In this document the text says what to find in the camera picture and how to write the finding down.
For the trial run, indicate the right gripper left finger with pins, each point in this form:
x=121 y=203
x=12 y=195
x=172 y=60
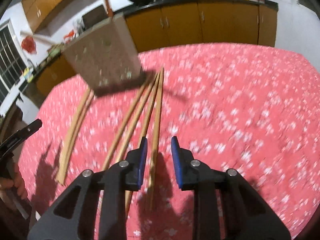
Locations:
x=94 y=203

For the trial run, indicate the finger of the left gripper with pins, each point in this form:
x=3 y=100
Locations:
x=12 y=142

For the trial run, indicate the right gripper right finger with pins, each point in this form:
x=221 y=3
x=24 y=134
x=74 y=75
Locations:
x=225 y=204

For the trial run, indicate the lower wooden kitchen cabinets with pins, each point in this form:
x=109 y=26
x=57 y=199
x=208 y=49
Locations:
x=182 y=23

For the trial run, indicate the person's left hand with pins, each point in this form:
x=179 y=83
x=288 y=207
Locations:
x=17 y=182

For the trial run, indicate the yellow detergent bottle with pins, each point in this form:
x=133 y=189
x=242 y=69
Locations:
x=27 y=73

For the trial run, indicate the left barred window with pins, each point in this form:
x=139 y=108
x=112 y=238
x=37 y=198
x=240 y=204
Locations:
x=12 y=65

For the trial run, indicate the red floral tablecloth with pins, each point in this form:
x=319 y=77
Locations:
x=251 y=108

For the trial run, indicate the beige perforated utensil holder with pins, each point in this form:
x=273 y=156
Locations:
x=105 y=56

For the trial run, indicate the dark wooden cutting board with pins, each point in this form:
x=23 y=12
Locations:
x=94 y=16

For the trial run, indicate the red plastic bag on wall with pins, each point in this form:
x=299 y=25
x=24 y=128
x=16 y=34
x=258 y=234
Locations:
x=29 y=45

